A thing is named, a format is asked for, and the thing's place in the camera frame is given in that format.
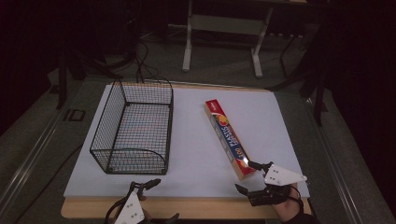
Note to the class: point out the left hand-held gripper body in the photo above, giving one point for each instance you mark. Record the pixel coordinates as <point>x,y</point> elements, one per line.
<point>130,210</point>

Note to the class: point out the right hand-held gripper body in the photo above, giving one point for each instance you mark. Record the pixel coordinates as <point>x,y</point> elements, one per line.
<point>281,177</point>

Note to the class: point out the red plastic wrap box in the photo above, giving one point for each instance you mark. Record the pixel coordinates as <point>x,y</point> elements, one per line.
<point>224,132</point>

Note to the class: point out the person's left hand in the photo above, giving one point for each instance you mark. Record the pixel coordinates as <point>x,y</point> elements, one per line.
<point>145,214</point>

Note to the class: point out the person's right hand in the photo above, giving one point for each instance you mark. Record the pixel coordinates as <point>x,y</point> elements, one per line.
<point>288,210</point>

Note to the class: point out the white table mat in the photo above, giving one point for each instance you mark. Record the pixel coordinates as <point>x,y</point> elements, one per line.
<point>193,140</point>

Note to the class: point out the black metal stand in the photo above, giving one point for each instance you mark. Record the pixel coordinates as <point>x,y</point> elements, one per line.
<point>319,93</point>
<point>63,71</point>

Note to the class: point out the aluminium floor rail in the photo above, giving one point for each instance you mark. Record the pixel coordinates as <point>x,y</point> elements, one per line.
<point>337,174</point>
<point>28,166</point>

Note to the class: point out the black floor bracket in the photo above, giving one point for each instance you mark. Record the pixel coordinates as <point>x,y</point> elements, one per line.
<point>74,115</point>

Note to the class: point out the white metal desk frame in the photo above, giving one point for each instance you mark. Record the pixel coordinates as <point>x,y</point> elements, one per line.
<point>224,25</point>

